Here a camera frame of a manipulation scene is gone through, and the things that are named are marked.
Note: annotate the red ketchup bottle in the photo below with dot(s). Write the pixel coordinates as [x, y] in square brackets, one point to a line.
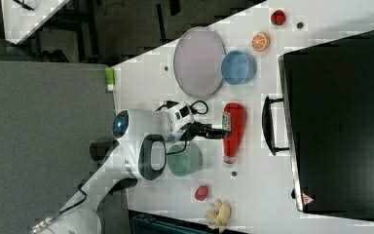
[233, 121]

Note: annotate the black oven door handle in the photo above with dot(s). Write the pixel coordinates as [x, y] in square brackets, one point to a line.
[268, 125]

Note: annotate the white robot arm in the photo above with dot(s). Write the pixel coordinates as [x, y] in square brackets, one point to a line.
[142, 135]

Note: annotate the red round toy fruit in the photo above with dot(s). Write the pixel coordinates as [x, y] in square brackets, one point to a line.
[201, 193]

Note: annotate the red strawberry toy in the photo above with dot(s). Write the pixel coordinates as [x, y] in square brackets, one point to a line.
[278, 17]

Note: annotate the black oven box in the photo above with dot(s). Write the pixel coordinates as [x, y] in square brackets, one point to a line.
[328, 101]

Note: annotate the green white marker bottle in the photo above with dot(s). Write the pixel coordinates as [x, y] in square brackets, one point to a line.
[110, 78]

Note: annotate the green cup with handle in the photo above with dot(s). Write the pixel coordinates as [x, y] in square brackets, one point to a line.
[184, 159]

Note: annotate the blue bowl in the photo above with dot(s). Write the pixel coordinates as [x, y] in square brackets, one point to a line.
[238, 68]

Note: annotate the black cylinder lower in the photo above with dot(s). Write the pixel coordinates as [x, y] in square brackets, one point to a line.
[123, 185]

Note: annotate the beige banana bunch toy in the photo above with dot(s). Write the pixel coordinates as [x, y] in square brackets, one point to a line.
[218, 219]

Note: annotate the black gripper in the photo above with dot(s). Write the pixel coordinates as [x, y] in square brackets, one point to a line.
[198, 129]

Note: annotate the orange slice toy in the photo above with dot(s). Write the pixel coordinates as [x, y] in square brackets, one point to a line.
[261, 41]

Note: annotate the white background table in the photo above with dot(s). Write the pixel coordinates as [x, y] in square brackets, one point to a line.
[23, 17]

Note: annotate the grey round plate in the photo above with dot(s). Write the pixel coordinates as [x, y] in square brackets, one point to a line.
[197, 62]

